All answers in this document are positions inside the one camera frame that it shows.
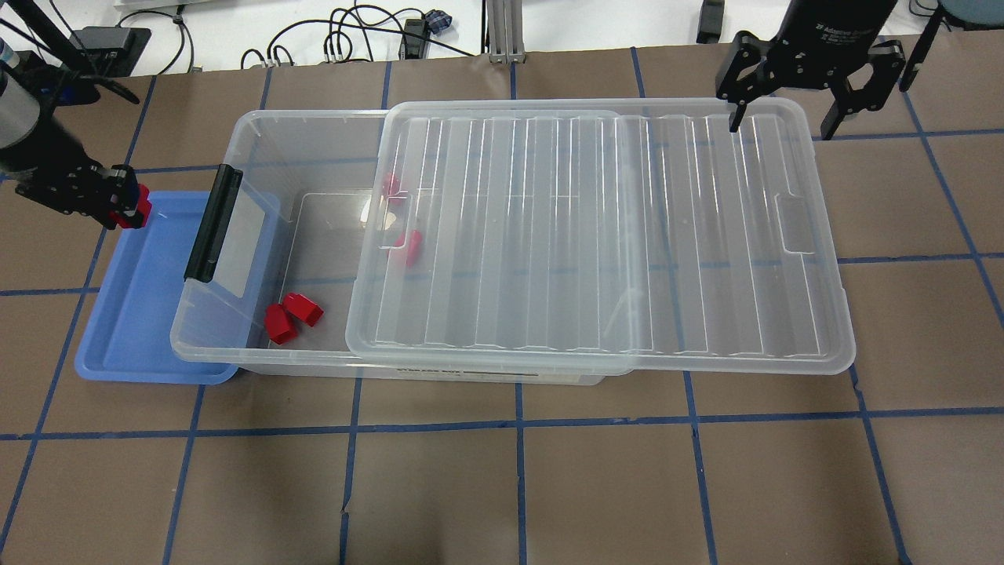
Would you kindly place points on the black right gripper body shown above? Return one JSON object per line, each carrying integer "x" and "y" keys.
{"x": 823, "y": 27}

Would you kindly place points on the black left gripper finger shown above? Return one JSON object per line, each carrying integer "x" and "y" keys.
{"x": 119, "y": 218}
{"x": 123, "y": 179}

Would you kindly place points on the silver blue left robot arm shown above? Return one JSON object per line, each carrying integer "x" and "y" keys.
{"x": 29, "y": 125}

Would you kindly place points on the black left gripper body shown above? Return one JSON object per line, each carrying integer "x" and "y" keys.
{"x": 35, "y": 161}

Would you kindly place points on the blue plastic tray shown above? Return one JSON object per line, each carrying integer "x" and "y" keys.
{"x": 128, "y": 335}

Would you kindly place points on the black box latch handle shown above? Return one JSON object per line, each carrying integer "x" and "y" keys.
{"x": 207, "y": 247}

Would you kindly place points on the aluminium frame post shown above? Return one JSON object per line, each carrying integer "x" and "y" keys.
{"x": 503, "y": 31}

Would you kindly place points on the black power adapter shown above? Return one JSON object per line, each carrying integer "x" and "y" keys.
{"x": 104, "y": 41}

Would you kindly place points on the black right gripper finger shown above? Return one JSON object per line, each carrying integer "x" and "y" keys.
{"x": 739, "y": 107}
{"x": 844, "y": 106}

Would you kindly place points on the red block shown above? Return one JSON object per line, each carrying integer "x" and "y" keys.
{"x": 302, "y": 308}
{"x": 144, "y": 206}
{"x": 279, "y": 324}
{"x": 409, "y": 247}
{"x": 391, "y": 187}

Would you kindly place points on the clear plastic storage box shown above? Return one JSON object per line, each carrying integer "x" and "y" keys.
{"x": 298, "y": 259}

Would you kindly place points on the clear ribbed box lid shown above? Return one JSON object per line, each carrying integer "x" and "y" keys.
{"x": 739, "y": 265}

